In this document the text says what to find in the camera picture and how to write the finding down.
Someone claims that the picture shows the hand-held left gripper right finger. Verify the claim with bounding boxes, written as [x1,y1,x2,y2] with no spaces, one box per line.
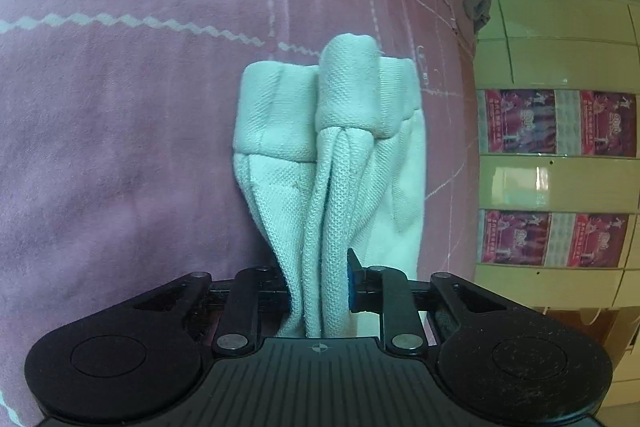
[346,248,526,356]

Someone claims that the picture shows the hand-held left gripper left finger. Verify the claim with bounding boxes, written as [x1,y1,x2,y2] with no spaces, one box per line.
[132,266,293,358]

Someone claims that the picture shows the white pants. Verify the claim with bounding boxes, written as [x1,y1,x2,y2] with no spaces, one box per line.
[231,33,427,339]

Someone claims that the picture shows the cream glossy wardrobe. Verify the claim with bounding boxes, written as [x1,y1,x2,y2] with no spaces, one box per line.
[474,0,640,309]

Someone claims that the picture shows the pink checked bed sheet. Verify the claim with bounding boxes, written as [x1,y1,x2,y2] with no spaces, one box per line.
[0,0,482,427]

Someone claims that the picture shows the purple wall poster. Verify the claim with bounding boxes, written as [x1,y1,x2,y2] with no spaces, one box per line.
[479,208,552,266]
[554,89,639,158]
[544,212,629,269]
[476,88,557,156]

